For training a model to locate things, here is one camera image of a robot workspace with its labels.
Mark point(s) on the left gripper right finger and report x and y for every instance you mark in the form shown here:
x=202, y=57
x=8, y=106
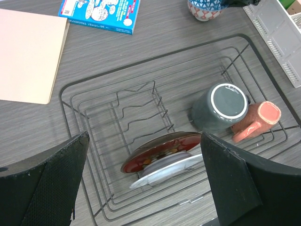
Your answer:
x=249, y=190

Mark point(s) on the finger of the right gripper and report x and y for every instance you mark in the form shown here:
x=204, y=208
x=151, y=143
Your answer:
x=239, y=3

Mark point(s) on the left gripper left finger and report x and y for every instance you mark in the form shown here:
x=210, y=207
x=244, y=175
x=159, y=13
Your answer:
x=42, y=189

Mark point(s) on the blue red patterned bowl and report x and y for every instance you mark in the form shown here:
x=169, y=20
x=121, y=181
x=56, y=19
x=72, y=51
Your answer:
x=205, y=10

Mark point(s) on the green plastic folder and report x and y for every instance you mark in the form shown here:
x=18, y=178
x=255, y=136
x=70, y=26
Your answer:
x=286, y=3

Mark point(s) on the white file organizer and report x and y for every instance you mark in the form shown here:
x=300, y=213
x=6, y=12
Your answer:
x=282, y=34

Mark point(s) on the white plate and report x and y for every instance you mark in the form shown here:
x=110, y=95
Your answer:
x=166, y=168

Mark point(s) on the pink mug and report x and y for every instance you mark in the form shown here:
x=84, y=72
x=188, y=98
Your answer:
x=260, y=118

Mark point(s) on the dark red plate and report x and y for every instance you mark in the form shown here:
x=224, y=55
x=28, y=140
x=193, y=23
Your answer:
x=159, y=148

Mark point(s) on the grey mug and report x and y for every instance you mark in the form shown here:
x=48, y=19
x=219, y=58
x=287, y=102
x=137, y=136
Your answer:
x=223, y=105

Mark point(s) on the blue picture box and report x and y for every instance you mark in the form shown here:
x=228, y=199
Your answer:
x=112, y=15

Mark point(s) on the beige board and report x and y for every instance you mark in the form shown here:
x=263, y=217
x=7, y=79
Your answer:
x=31, y=47

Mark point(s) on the black wire dish rack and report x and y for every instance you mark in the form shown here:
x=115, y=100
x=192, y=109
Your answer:
x=123, y=108

